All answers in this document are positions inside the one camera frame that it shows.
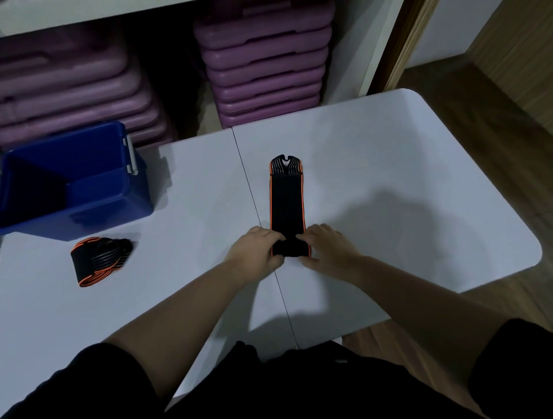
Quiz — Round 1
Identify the person's right hand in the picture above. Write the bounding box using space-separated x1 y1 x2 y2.
296 223 364 284

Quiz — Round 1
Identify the person's left hand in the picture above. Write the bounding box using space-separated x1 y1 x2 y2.
223 226 287 285

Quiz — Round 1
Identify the black orange-edged wrist wrap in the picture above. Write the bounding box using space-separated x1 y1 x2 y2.
269 154 311 258

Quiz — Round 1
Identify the person's left forearm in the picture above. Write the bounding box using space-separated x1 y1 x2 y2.
104 262 260 402

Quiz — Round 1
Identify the person's right forearm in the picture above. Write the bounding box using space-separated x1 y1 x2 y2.
354 256 515 385

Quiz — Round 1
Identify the person's black shirt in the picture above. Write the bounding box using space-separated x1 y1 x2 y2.
0 319 553 419

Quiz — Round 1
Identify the rolled black orange wrist wrap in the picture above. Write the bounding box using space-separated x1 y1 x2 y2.
70 236 134 288

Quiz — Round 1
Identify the stack of purple step platforms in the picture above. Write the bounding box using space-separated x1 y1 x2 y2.
193 0 336 129
0 22 177 152

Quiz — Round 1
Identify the blue plastic bin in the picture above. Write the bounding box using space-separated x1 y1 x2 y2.
0 120 155 242

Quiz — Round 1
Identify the white shelf unit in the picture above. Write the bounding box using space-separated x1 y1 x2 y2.
0 0 404 139

